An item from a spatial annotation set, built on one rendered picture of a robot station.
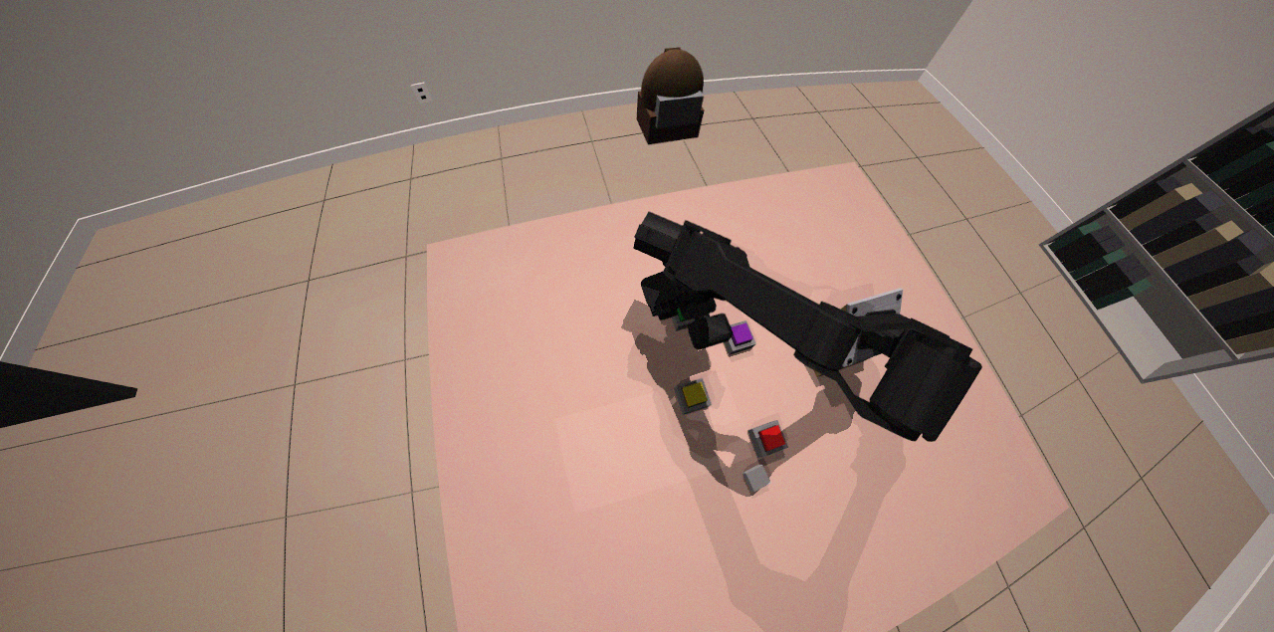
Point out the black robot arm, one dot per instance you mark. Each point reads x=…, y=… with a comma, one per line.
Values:
x=928, y=373

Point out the red button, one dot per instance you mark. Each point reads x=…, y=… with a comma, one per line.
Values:
x=767, y=439

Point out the yellow button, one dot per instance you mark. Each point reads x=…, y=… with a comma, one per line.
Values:
x=693, y=396

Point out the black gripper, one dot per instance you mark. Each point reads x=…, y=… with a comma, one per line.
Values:
x=706, y=330

